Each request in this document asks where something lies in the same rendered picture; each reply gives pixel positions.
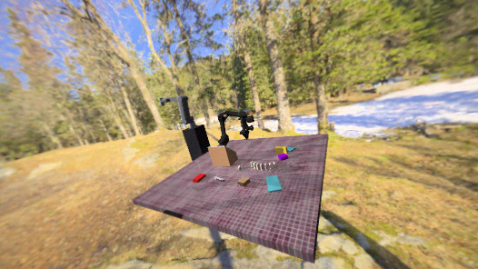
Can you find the yellow rectangular block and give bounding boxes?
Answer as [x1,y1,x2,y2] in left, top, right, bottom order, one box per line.
[275,146,288,154]

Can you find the red rectangular block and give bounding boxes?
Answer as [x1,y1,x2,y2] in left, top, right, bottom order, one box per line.
[193,174,206,183]

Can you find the purple rectangular block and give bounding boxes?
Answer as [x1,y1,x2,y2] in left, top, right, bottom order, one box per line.
[278,154,288,161]

